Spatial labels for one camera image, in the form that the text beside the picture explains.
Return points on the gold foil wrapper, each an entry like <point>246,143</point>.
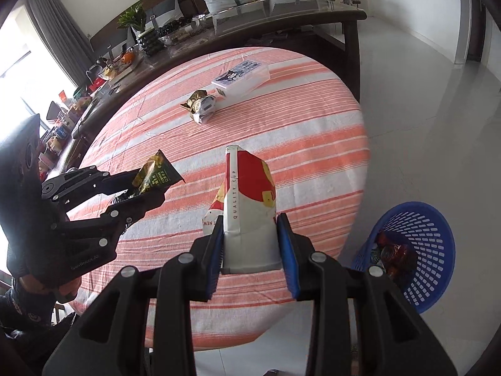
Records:
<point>197,105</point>

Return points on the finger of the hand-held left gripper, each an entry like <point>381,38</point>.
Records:
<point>86,182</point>
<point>129,209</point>

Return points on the orange striped tablecloth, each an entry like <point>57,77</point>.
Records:
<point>313,145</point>

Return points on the white printed plastic box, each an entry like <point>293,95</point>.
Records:
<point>242,76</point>

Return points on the blue plastic basket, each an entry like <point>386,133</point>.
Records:
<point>430,243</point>

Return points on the grey curtain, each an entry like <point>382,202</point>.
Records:
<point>58,31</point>

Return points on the orange fruit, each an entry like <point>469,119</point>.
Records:
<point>128,58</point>

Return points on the dark wooden door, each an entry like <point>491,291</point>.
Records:
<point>471,19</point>

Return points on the crushed red drink can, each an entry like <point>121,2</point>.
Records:
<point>393,256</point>

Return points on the person's left forearm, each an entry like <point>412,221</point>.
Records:
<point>23,309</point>

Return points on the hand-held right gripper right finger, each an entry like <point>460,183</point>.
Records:
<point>287,254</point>

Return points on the person's left hand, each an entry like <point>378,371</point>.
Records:
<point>68,290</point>

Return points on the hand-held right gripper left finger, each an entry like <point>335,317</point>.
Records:
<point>215,258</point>

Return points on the black ribbed vase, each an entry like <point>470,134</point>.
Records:
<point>150,42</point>

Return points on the dark snack wrapper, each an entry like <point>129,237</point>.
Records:
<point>156,174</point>

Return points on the green potted plant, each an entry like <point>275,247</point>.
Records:
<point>133,17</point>

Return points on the red and white paper cup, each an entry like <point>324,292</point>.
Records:
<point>246,211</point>

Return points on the dark wooden coffee table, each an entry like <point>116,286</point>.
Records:
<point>274,11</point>

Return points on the glass tray with dark items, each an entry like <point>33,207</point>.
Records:
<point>180,33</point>

